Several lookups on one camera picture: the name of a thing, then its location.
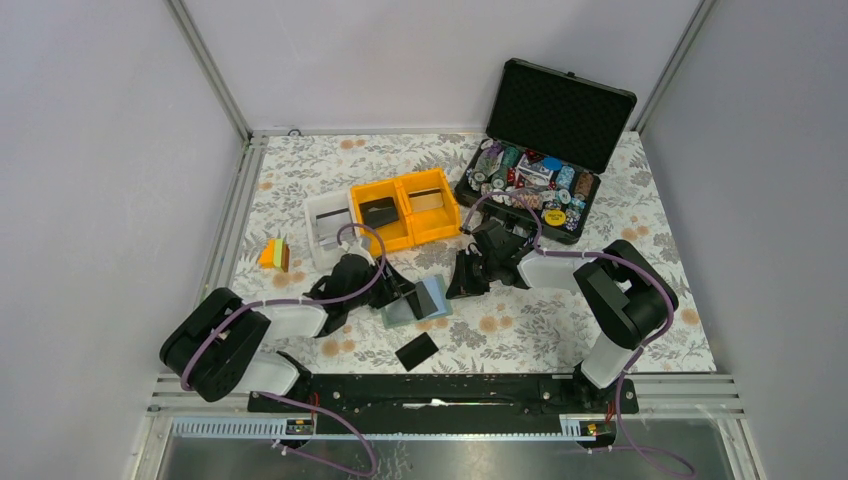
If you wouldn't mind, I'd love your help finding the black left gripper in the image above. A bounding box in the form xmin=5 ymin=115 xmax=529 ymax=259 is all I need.
xmin=346 ymin=256 xmax=416 ymax=310

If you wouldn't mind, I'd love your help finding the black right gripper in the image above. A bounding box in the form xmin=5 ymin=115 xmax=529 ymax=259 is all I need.
xmin=446 ymin=249 xmax=499 ymax=300

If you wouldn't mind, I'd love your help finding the black credit card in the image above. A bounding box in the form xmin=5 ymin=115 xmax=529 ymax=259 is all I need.
xmin=395 ymin=332 xmax=439 ymax=372

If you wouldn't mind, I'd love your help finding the yellow double storage bin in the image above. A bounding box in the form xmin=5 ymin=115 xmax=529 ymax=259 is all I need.
xmin=350 ymin=168 xmax=460 ymax=256

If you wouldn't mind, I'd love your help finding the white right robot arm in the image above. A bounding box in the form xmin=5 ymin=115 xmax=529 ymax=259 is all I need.
xmin=446 ymin=220 xmax=679 ymax=412

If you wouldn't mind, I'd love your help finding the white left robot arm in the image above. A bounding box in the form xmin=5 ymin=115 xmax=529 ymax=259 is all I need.
xmin=159 ymin=253 xmax=435 ymax=411

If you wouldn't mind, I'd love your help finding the dark card in bin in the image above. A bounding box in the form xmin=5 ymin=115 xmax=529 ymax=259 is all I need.
xmin=359 ymin=197 xmax=400 ymax=230

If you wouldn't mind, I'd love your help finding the card in yellow bin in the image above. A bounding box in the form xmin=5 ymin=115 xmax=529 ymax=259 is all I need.
xmin=408 ymin=189 xmax=444 ymax=213

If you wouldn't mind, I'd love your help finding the floral table mat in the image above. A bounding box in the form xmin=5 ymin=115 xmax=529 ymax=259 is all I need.
xmin=231 ymin=132 xmax=716 ymax=373

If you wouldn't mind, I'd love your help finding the white storage bin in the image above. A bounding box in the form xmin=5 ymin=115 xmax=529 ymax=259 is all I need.
xmin=304 ymin=190 xmax=355 ymax=271

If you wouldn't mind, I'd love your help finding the orange poker chip stack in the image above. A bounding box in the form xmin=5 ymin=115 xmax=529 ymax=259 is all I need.
xmin=512 ymin=190 xmax=543 ymax=211

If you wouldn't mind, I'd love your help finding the yellow big blind chip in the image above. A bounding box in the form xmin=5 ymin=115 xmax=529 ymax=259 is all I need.
xmin=543 ymin=209 xmax=567 ymax=227

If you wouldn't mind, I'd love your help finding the black poker chip case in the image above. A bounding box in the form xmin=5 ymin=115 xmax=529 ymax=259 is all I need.
xmin=454 ymin=58 xmax=637 ymax=245

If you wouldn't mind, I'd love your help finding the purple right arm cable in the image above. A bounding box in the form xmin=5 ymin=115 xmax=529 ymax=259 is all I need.
xmin=460 ymin=190 xmax=697 ymax=480

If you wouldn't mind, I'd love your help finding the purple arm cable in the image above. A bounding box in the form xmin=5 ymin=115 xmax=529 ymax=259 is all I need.
xmin=180 ymin=223 xmax=389 ymax=478
xmin=460 ymin=190 xmax=697 ymax=480

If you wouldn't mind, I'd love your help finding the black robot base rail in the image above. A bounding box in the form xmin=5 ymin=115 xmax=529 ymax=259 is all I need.
xmin=247 ymin=367 xmax=640 ymax=436

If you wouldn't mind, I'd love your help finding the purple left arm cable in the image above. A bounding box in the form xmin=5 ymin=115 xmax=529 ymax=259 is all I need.
xmin=180 ymin=223 xmax=389 ymax=478

